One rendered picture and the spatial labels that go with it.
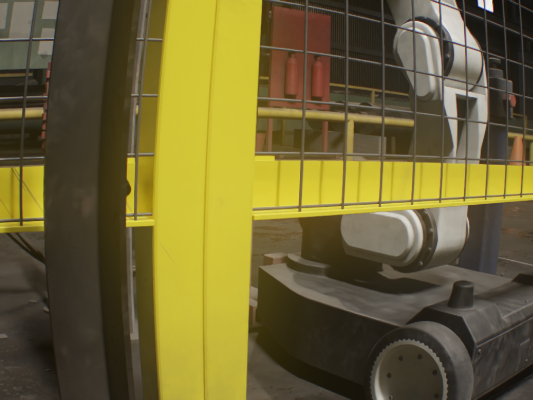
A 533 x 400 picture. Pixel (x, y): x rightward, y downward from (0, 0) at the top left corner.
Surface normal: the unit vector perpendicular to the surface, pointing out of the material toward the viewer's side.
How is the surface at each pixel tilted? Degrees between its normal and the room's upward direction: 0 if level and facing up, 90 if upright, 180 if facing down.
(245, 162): 90
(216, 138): 90
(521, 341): 90
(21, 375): 0
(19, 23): 90
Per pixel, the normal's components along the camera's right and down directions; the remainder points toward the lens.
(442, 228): 0.62, 0.14
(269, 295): -0.95, 0.00
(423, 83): -0.78, 0.04
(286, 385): 0.04, -0.99
